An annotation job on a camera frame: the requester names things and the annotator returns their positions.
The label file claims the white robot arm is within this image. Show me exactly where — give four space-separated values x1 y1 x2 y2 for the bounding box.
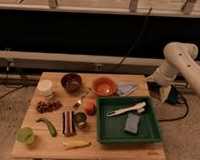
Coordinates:
147 42 200 97

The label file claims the wooden table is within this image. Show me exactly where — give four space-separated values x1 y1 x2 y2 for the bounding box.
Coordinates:
11 72 166 160

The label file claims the black power cable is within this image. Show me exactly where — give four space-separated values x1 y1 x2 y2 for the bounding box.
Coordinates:
112 4 154 72

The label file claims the metal fork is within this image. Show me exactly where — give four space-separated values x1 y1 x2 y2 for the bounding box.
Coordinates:
72 88 91 108

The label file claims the dark purple bowl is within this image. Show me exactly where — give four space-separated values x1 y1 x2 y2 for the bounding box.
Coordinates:
60 73 82 93

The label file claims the grey blue sponge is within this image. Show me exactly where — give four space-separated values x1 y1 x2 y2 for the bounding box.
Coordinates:
124 113 140 134

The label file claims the white lidded cup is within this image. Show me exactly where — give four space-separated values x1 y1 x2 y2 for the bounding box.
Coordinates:
37 79 53 97

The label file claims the green chili pepper toy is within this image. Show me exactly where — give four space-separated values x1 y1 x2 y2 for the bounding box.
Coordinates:
37 118 57 138

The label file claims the orange bowl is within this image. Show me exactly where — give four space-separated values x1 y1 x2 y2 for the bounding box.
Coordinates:
91 77 117 97

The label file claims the small metal cup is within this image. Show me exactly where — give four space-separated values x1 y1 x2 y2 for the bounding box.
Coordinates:
74 112 87 129

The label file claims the black robot base box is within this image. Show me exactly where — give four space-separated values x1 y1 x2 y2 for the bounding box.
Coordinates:
147 82 180 105

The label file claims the light blue towel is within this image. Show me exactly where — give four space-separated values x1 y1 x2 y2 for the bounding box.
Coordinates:
117 82 137 97

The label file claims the light green cup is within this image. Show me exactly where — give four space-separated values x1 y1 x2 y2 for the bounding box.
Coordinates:
17 127 35 145

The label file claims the yellow banana toy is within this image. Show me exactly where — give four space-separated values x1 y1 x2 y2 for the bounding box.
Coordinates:
63 140 91 149

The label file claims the green plastic tray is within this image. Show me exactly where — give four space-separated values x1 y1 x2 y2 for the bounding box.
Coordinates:
96 96 162 144

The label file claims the bunch of red grapes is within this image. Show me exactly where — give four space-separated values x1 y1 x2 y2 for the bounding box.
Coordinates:
36 101 61 114

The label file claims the orange tomato toy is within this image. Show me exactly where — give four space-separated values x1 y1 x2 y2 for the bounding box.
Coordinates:
84 101 96 115

